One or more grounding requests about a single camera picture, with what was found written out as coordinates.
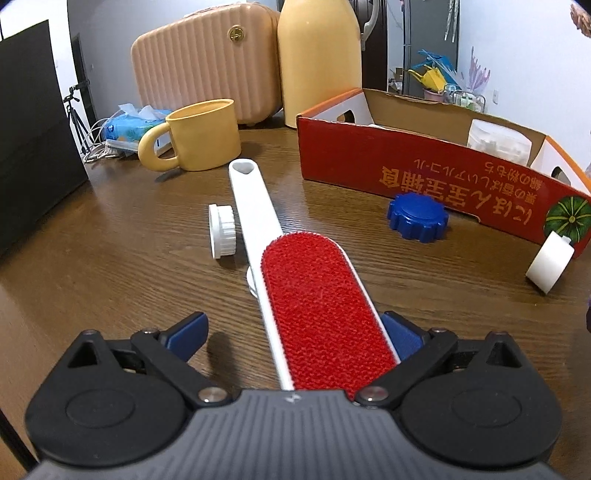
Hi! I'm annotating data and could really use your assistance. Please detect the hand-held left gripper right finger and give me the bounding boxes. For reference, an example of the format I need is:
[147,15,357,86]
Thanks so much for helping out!
[355,311,533,409]

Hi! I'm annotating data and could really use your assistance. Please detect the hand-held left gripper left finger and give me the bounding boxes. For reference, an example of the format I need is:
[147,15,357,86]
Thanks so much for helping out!
[59,311,232,409]

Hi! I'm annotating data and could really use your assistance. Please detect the red lint brush white handle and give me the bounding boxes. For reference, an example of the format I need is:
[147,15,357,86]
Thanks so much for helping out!
[229,158,402,401]

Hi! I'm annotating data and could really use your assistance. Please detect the white ribbed cap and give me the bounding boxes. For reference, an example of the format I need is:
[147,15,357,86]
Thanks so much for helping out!
[208,203,238,259]

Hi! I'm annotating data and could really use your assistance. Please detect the blue scalloped cap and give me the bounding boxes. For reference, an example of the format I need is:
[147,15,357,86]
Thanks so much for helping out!
[387,193,450,243]

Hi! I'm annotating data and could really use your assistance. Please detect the white tape roll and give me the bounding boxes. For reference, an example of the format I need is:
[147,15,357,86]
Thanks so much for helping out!
[525,230,575,295]

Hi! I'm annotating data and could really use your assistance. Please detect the red cardboard box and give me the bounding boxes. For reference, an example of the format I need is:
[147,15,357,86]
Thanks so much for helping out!
[296,88,591,245]

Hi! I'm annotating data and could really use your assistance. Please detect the yellow mug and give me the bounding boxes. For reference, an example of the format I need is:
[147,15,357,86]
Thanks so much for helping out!
[137,98,242,172]

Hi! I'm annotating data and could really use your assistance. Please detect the blue tissue pack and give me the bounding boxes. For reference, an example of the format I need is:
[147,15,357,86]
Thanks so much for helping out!
[104,104,174,155]

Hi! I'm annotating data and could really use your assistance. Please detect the clear plastic container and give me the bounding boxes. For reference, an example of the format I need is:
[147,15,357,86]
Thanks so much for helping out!
[466,119,533,166]

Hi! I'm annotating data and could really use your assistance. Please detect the black tripod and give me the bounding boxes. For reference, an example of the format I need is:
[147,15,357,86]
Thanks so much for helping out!
[63,85,92,155]

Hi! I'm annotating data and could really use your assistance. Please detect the black board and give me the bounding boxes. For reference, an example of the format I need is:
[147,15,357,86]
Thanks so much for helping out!
[0,21,90,257]

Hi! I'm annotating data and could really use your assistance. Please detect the yellow watering can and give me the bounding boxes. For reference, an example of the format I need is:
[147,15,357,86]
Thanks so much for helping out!
[409,67,446,90]

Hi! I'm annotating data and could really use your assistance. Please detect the peach ribbed suitcase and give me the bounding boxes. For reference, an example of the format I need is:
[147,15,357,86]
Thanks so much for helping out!
[130,1,282,126]

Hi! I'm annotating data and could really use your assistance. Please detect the dark brown entrance door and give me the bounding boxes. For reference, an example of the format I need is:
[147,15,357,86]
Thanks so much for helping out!
[365,32,407,93]

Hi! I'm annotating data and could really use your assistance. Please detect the yellow thermos jug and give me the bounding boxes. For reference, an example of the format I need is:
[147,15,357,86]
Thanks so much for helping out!
[277,0,389,129]

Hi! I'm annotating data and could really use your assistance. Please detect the grey refrigerator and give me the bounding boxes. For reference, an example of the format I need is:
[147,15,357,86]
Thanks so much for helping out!
[405,0,460,95]

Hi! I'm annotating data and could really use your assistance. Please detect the white folded umbrella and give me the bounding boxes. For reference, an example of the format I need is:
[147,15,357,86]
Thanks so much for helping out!
[445,0,460,42]

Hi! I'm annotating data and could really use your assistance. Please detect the white cables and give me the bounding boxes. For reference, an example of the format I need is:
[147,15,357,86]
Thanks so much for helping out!
[83,117,139,163]

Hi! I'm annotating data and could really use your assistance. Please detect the wire trolley rack with bottles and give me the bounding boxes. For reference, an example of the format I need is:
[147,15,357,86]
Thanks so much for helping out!
[450,88,485,114]

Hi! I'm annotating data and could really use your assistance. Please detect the blue folded plastic frame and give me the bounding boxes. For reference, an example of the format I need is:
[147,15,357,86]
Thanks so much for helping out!
[418,48,462,88]

